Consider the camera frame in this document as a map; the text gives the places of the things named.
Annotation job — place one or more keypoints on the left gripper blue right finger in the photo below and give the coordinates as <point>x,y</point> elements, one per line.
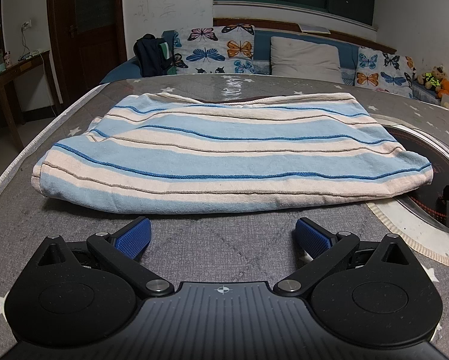
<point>329,252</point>

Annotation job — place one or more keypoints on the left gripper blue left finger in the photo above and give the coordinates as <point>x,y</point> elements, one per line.
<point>120,254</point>

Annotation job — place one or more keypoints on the blue white striped shirt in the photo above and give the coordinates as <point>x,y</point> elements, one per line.
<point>168,154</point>

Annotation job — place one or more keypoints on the butterfly pillow right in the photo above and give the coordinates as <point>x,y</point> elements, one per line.
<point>384,72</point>

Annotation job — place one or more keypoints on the butterfly pillow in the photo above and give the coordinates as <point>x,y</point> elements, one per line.
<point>222,49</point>
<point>384,72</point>

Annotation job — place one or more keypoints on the grey plain pillow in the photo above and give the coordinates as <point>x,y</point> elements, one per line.
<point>304,59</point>

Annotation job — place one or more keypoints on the dark backpack with green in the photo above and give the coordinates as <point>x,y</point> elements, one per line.
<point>154,56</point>

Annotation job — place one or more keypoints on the teddy bear toy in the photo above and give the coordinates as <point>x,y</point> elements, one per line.
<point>435,81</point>

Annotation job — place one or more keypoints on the dark wooden side table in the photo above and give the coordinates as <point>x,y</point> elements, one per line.
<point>8,97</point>

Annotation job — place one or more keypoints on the dark wooden door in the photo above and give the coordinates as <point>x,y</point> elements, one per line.
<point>87,41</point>

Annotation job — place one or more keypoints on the blue sofa bed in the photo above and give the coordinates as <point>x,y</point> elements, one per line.
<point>347,49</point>

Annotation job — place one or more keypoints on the butterfly pillow left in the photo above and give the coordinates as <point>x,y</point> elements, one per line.
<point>222,49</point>

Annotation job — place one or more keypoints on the wall socket with cable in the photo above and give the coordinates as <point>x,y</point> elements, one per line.
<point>26,51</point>

